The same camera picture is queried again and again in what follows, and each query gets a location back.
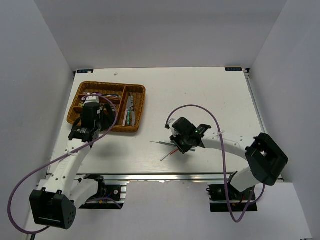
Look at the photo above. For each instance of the left blue table sticker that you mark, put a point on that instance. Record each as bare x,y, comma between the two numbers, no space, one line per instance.
84,71

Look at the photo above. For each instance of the orange white chopstick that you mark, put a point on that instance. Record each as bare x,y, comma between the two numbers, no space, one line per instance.
169,154

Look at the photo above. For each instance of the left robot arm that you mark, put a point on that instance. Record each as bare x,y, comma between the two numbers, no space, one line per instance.
56,204

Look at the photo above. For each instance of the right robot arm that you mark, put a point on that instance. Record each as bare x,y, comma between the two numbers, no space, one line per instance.
232,144

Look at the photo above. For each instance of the knife with pink handle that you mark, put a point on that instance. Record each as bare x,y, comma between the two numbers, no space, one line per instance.
128,106

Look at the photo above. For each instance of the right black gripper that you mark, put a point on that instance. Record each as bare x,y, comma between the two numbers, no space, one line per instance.
175,138

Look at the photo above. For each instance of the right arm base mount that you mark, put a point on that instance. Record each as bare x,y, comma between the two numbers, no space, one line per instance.
218,200

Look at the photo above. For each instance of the aluminium table rail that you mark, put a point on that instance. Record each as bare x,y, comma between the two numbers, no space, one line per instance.
257,107

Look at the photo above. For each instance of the blue table sticker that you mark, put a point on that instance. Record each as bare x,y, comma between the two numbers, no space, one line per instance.
84,71
233,69

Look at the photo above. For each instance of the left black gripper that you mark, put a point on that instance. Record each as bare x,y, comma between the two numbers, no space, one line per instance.
108,120

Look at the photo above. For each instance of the right blue table sticker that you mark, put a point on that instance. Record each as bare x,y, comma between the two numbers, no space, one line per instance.
233,69

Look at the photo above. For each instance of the purple bowl spoon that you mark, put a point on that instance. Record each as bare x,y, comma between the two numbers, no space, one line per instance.
112,96

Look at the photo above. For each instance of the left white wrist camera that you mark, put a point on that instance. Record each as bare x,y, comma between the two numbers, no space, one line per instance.
91,98

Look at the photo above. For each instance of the teal chopstick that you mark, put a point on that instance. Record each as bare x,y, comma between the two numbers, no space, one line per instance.
192,149

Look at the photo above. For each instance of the knife with green handle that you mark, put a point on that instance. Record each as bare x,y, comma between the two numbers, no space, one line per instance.
131,109

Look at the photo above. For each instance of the woven wicker cutlery basket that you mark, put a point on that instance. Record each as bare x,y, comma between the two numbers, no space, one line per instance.
123,89

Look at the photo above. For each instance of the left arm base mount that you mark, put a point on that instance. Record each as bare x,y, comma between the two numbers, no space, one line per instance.
110,195

